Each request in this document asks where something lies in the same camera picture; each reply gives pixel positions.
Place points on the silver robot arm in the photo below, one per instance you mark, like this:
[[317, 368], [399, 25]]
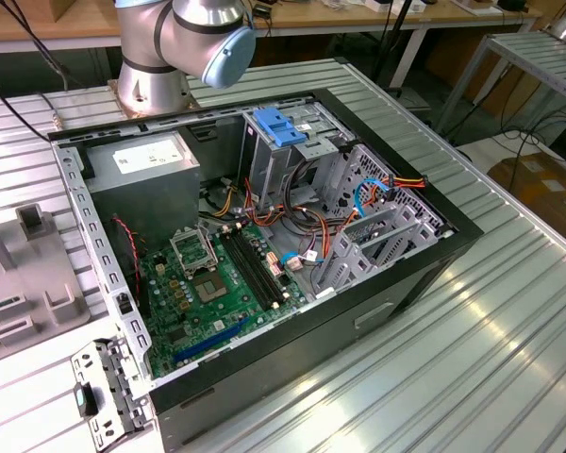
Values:
[[146, 80]]

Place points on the metal disk bay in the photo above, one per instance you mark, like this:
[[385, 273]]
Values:
[[351, 257]]

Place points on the black RAM slot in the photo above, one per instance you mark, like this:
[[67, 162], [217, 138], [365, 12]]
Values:
[[246, 272], [259, 265]]

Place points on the metal optical drive cage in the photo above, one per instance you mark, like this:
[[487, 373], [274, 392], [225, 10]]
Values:
[[269, 165]]

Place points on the CPU socket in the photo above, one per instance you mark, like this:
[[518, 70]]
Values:
[[210, 288]]

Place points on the blue drive cage latch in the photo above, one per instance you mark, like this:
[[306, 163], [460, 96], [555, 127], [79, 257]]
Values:
[[276, 127]]

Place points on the black open PC case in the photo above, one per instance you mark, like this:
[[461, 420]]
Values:
[[311, 340]]

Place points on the green motherboard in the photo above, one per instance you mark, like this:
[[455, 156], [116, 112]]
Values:
[[203, 325]]

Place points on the blue expansion slot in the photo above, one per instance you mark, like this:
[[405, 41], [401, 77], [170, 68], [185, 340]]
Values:
[[212, 340]]

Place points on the grey power supply unit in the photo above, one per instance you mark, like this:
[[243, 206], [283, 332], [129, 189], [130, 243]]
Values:
[[146, 189]]

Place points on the wooden desk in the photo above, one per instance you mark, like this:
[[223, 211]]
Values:
[[311, 19]]

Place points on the grey parts rack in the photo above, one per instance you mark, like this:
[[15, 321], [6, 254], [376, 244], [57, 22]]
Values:
[[33, 269]]

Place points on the brown cardboard floor box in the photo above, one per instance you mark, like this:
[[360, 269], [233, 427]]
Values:
[[542, 189]]

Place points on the metal card retention bracket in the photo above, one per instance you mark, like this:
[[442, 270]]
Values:
[[115, 391]]

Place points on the black blue bracket latch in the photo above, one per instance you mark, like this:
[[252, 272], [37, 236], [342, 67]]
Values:
[[81, 398]]

